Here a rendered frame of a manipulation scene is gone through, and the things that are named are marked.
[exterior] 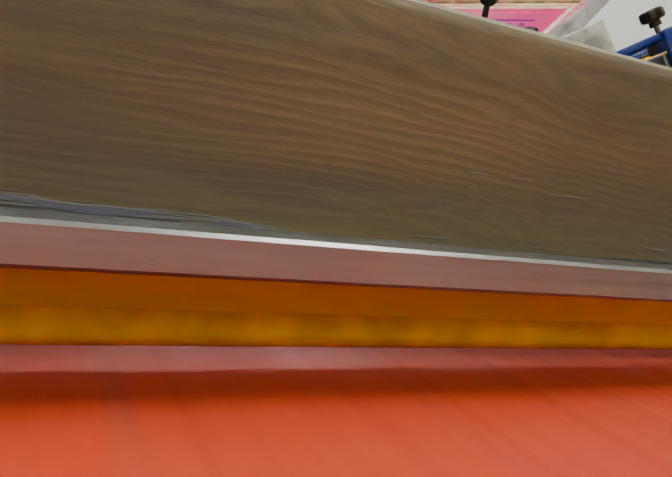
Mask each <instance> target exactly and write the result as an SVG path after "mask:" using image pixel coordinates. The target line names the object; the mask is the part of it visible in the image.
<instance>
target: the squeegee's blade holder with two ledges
mask: <svg viewBox="0 0 672 477"><path fill-rule="evenodd" d="M0 268H18V269H38V270H57V271H77V272H96V273H116V274H135V275H155V276H174V277H194V278H213V279H233V280H252V281H272V282H291V283H311V284H330V285H350V286H369V287H389V288H408V289H428V290H447V291H467V292H486V293H506V294H525V295H545V296H564V297H584V298H603V299H623V300H642V301H662V302H672V265H669V264H658V263H646V262H635V261H623V260H611V259H600V258H588V257H577V256H565V255H553V254H542V253H530V252H519V251H507V250H495V249H484V248H472V247H461V246H449V245H437V244H426V243H414V242H403V241H391V240H379V239H368V238H356V237H345V236H333V235H321V234H310V233H298V232H287V231H275V230H263V229H252V228H240V227H229V226H217V225H205V224H194V223H182V222H171V221H159V220H147V219H136V218H124V217H113V216H101V215H89V214H78V213H66V212H55V211H43V210H31V209H20V208H8V207H0Z"/></svg>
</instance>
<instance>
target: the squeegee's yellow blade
mask: <svg viewBox="0 0 672 477"><path fill-rule="evenodd" d="M0 304H7V305H40V306H73V307H107V308H140V309H173V310H206V311H239V312H272V313H305V314H338V315H371V316H404V317H438V318H471V319H504V320H537V321H570V322H603V323H636V324H669V325H672V302H662V301H642V300H623V299H603V298H584V297H564V296H545V295H525V294H506V293H486V292H467V291H447V290H428V289H408V288H389V287H369V286H350V285H330V284H311V283H291V282H272V281H252V280H233V279H213V278H194V277H174V276H155V275H135V274H116V273H96V272H77V271H57V270H38V269H18V268H0Z"/></svg>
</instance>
